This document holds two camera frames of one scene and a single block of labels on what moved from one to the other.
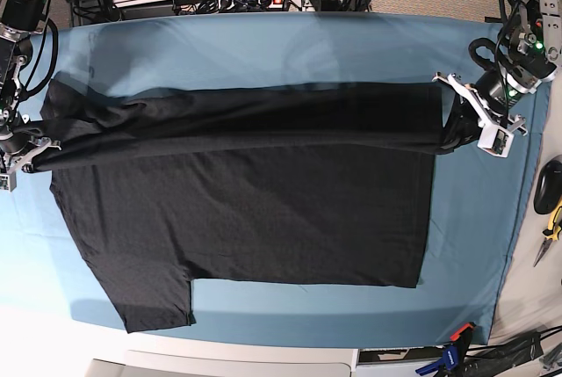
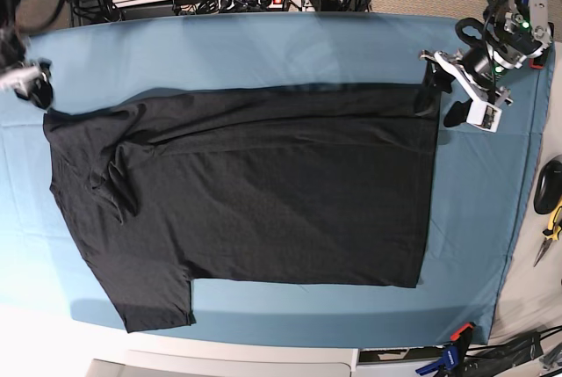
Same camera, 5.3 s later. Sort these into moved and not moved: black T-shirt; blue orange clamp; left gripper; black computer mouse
Moved: left gripper
Not moved: black T-shirt; blue orange clamp; black computer mouse
